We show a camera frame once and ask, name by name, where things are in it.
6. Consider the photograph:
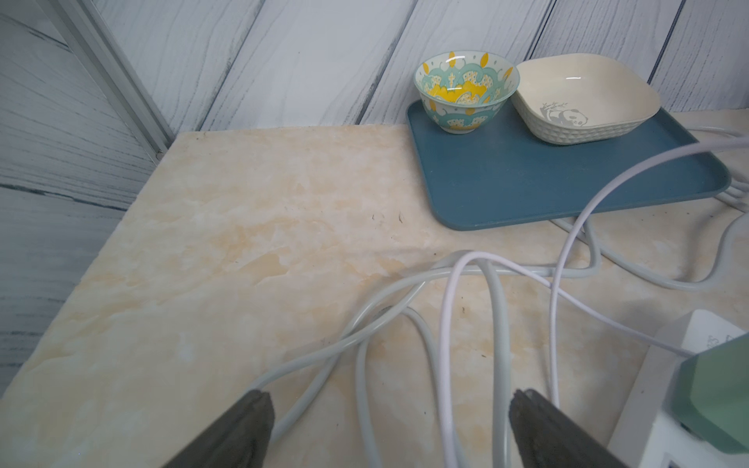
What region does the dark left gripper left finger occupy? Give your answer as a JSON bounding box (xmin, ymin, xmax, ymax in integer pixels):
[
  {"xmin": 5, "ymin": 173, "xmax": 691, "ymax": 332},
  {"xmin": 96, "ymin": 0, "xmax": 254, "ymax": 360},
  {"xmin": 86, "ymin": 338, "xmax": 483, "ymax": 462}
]
[{"xmin": 163, "ymin": 390, "xmax": 275, "ymax": 468}]

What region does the aluminium frame post left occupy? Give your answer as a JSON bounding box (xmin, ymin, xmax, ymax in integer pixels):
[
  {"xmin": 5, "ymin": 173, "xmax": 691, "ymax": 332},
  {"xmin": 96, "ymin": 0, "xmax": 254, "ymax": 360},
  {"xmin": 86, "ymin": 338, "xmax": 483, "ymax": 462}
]
[{"xmin": 37, "ymin": 0, "xmax": 175, "ymax": 163}]

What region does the green usb charger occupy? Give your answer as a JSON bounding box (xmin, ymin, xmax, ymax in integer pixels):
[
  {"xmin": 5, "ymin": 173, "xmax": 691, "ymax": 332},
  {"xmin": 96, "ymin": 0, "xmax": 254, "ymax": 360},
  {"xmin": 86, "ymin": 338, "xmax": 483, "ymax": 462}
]
[{"xmin": 670, "ymin": 333, "xmax": 748, "ymax": 454}]

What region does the patterned teal yellow bowl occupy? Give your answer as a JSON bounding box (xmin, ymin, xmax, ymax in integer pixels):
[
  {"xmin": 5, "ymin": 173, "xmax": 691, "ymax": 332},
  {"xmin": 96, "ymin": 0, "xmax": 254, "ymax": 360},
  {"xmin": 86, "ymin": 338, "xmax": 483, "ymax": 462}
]
[{"xmin": 414, "ymin": 50, "xmax": 521, "ymax": 135}]

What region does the grey power strip cord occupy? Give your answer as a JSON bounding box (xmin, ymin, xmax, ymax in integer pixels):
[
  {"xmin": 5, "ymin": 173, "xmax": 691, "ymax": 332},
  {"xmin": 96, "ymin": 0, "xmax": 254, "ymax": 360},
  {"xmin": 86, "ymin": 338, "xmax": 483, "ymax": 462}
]
[{"xmin": 248, "ymin": 125, "xmax": 749, "ymax": 468}]

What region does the dark teal tray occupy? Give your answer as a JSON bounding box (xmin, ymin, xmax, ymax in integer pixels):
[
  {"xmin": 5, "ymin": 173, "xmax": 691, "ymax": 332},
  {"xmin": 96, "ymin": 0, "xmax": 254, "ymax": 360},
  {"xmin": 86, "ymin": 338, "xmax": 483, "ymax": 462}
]
[{"xmin": 407, "ymin": 101, "xmax": 695, "ymax": 231}]

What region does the white power strip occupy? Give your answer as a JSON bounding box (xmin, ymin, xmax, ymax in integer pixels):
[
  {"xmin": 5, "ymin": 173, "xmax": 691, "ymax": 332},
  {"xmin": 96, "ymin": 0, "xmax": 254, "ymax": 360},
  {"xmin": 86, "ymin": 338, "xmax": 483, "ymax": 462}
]
[{"xmin": 608, "ymin": 309, "xmax": 748, "ymax": 467}]

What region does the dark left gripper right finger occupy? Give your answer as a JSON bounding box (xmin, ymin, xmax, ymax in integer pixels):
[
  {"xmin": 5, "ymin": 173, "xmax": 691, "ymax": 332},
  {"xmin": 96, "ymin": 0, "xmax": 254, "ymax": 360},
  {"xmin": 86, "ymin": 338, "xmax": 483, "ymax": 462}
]
[{"xmin": 509, "ymin": 389, "xmax": 626, "ymax": 468}]

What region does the cream square panda bowl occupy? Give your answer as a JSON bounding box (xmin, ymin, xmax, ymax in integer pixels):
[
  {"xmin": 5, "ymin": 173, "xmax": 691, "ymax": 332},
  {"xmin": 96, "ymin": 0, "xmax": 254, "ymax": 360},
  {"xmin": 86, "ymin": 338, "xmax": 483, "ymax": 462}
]
[{"xmin": 511, "ymin": 53, "xmax": 660, "ymax": 145}]

